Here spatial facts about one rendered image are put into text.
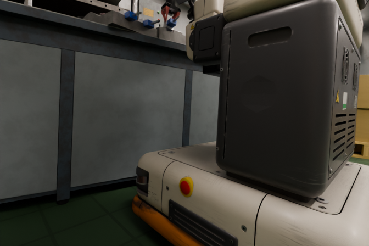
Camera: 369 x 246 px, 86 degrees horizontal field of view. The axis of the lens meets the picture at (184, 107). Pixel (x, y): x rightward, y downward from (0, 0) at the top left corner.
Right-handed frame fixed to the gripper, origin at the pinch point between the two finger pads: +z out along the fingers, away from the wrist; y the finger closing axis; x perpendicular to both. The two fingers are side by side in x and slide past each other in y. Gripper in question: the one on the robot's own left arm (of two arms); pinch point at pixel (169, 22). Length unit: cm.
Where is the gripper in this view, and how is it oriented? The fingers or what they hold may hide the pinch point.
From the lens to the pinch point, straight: 127.0
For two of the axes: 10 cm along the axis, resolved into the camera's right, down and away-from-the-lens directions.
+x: 5.7, -1.0, -8.2
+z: -0.8, 9.8, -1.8
